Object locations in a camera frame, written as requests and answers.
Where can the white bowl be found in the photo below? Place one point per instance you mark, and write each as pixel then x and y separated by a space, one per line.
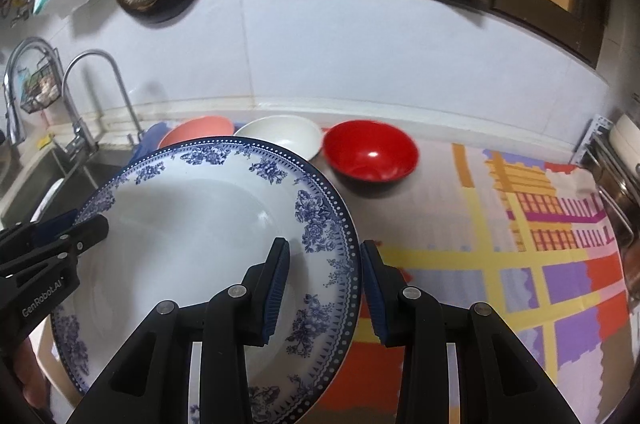
pixel 285 136

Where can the blue floral white plate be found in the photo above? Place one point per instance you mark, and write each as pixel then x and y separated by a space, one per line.
pixel 200 214

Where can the pink bowl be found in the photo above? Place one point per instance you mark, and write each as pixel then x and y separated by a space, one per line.
pixel 195 131

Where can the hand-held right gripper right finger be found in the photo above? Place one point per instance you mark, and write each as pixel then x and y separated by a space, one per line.
pixel 375 299

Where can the stainless steel sink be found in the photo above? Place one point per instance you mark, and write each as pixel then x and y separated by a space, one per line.
pixel 30 174

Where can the steel pots rack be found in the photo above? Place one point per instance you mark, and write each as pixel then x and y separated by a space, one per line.
pixel 620 194

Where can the person's left hand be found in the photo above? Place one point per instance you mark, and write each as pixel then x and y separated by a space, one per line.
pixel 31 374

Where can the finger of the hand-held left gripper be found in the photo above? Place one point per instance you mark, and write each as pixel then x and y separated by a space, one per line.
pixel 85 235
pixel 50 226

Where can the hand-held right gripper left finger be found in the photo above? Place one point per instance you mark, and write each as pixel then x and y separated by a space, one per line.
pixel 276 294

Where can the yellow sponge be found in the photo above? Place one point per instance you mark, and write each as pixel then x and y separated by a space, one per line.
pixel 45 141

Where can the colourful patterned table mat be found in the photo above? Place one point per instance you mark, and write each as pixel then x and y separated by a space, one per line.
pixel 500 254

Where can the thin chrome gooseneck faucet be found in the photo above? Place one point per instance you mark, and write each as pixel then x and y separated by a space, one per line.
pixel 120 89

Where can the red and black bowl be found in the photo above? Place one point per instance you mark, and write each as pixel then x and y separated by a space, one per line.
pixel 370 151

